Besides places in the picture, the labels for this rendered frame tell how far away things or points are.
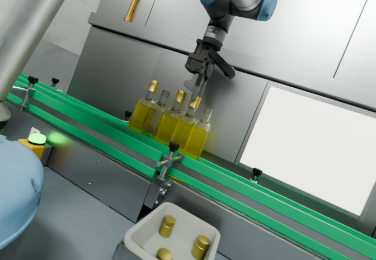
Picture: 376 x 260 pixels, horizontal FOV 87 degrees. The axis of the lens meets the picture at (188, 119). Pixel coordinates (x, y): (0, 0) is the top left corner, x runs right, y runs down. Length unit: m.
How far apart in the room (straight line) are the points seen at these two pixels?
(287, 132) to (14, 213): 0.74
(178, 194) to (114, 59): 0.73
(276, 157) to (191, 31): 0.63
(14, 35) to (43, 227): 0.41
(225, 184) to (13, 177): 0.52
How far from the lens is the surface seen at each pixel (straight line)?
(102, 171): 0.68
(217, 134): 0.80
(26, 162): 0.27
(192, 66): 0.70
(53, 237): 0.57
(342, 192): 0.86
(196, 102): 0.69
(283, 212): 0.67
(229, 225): 0.66
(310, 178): 0.83
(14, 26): 0.33
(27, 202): 0.25
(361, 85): 0.91
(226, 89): 0.81
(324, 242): 0.71
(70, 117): 0.79
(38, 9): 0.34
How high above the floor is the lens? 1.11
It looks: 3 degrees down
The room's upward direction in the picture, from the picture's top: 22 degrees clockwise
